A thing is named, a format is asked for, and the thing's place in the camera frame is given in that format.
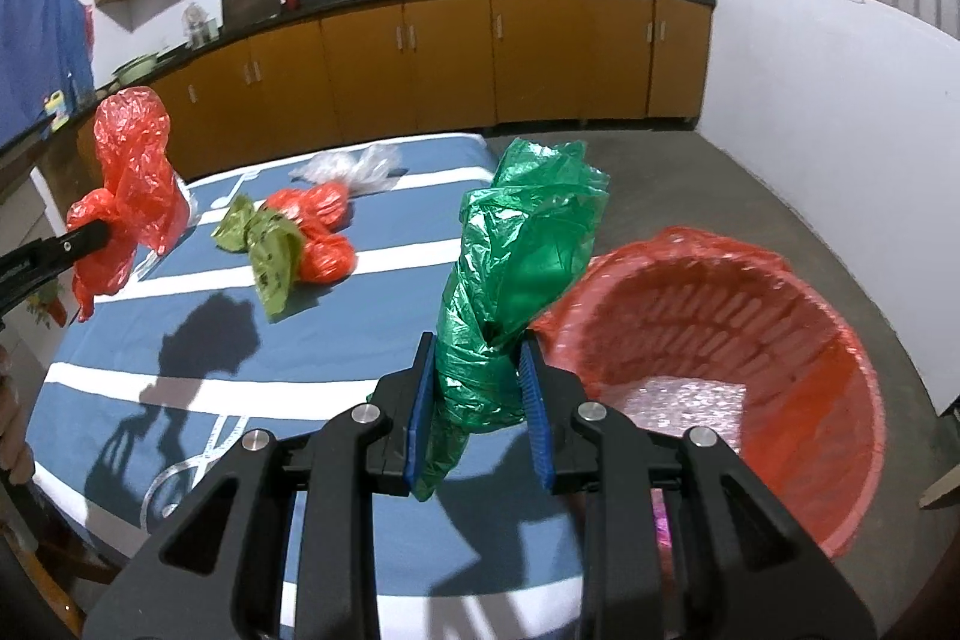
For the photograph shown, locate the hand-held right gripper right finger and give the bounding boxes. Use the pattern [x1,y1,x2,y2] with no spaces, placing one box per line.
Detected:
[516,340,880,640]

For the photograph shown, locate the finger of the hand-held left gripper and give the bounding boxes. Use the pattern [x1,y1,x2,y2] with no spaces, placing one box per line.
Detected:
[0,218,113,315]

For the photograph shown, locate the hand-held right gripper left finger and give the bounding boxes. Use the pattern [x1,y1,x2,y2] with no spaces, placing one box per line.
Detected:
[81,331,437,640]

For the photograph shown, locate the large clear bubble wrap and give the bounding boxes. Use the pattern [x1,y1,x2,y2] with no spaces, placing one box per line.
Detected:
[596,372,751,457]

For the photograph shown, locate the bright green plastic bag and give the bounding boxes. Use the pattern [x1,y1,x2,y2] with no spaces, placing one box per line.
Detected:
[415,136,613,504]

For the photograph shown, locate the purple plastic bag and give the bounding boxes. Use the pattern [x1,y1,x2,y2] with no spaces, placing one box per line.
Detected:
[651,486,677,555]

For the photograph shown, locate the red lined trash basket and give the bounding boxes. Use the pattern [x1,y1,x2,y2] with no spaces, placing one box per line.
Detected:
[527,226,887,560]

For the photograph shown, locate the person's left hand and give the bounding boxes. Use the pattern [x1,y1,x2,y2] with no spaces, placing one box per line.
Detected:
[0,347,36,485]

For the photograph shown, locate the blue striped tablecloth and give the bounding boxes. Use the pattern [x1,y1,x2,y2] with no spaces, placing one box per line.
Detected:
[22,131,593,640]

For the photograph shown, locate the knotted red plastic bag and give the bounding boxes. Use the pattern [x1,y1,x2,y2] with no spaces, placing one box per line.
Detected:
[265,181,358,283]

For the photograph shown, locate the olive green plastic bag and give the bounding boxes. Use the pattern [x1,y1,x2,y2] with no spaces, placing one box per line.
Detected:
[212,194,306,324]

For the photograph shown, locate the green basin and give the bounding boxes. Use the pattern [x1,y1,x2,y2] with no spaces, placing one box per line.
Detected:
[112,53,160,85]

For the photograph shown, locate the blue hanging cloth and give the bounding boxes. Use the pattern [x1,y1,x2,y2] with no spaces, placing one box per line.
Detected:
[0,0,97,139]

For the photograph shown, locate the clear plastic bag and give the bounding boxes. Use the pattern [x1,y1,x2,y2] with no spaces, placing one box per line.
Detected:
[289,143,401,196]

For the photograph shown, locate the clear plastic container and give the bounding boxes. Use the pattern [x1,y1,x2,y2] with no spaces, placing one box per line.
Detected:
[182,1,220,49]

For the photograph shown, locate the wooden chair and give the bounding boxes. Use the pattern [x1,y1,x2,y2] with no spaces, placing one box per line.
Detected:
[11,512,117,640]

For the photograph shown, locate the wooden lower cabinets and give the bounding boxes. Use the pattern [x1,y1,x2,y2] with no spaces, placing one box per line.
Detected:
[45,0,713,184]

